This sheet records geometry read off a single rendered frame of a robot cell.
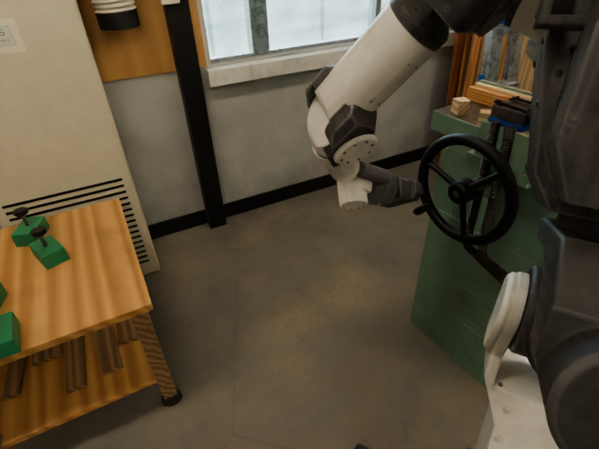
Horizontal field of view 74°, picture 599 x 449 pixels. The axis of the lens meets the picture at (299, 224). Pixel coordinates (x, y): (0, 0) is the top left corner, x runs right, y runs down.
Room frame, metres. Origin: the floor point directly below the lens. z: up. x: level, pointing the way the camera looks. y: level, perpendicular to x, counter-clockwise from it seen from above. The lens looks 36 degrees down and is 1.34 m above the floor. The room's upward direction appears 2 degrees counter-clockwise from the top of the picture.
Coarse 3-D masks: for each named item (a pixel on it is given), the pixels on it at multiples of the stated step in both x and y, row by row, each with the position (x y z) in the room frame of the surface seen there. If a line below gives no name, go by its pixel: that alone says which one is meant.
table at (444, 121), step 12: (444, 108) 1.19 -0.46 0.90; (480, 108) 1.18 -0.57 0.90; (432, 120) 1.18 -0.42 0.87; (444, 120) 1.14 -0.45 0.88; (456, 120) 1.10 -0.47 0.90; (468, 120) 1.09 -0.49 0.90; (444, 132) 1.13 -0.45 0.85; (456, 132) 1.10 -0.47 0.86; (468, 132) 1.06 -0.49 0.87; (468, 156) 0.95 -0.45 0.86; (492, 168) 0.88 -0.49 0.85; (516, 180) 0.83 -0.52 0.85; (528, 180) 0.80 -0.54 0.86
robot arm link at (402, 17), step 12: (396, 0) 0.57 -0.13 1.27; (408, 0) 0.55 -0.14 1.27; (420, 0) 0.54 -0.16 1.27; (396, 12) 0.56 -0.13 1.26; (408, 12) 0.55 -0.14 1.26; (420, 12) 0.54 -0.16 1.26; (432, 12) 0.54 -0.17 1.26; (408, 24) 0.54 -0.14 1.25; (420, 24) 0.54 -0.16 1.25; (432, 24) 0.53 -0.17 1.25; (444, 24) 0.57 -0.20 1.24; (420, 36) 0.54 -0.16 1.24; (432, 36) 0.54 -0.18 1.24; (444, 36) 0.56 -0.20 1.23; (432, 48) 0.55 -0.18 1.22
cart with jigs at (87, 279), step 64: (0, 256) 1.03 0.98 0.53; (64, 256) 0.99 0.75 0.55; (128, 256) 1.00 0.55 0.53; (0, 320) 0.70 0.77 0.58; (64, 320) 0.74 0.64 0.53; (128, 320) 1.02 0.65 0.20; (0, 384) 0.79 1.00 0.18; (64, 384) 0.78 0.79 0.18; (128, 384) 0.77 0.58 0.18; (0, 448) 0.58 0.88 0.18
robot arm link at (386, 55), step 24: (384, 24) 0.56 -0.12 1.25; (360, 48) 0.58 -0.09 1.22; (384, 48) 0.55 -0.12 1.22; (408, 48) 0.54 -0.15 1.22; (336, 72) 0.60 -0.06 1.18; (360, 72) 0.56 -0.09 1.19; (384, 72) 0.55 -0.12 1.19; (408, 72) 0.56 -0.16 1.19; (312, 96) 0.66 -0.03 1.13; (336, 96) 0.58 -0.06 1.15; (360, 96) 0.56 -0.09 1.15; (384, 96) 0.57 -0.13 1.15; (336, 120) 0.58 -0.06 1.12; (360, 120) 0.56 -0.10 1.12; (336, 144) 0.57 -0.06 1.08; (360, 144) 0.58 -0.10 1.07
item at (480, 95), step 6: (468, 90) 1.26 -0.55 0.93; (474, 90) 1.25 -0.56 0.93; (480, 90) 1.23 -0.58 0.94; (486, 90) 1.22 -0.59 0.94; (468, 96) 1.26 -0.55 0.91; (474, 96) 1.24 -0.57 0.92; (480, 96) 1.22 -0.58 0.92; (486, 96) 1.21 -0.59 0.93; (492, 96) 1.19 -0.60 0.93; (498, 96) 1.17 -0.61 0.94; (504, 96) 1.16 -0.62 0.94; (480, 102) 1.22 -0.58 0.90; (486, 102) 1.20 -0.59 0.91; (492, 102) 1.19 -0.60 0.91
